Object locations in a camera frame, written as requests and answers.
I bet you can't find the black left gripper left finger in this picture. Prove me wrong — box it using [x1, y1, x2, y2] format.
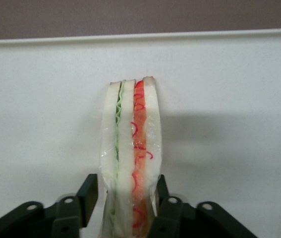
[0, 173, 99, 238]

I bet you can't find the triangle sandwich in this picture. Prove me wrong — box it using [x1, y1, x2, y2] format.
[98, 76, 165, 238]

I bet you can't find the cream plastic tray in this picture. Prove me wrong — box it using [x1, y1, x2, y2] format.
[0, 27, 281, 238]

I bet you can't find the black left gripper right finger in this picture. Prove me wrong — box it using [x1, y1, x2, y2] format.
[149, 174, 255, 238]

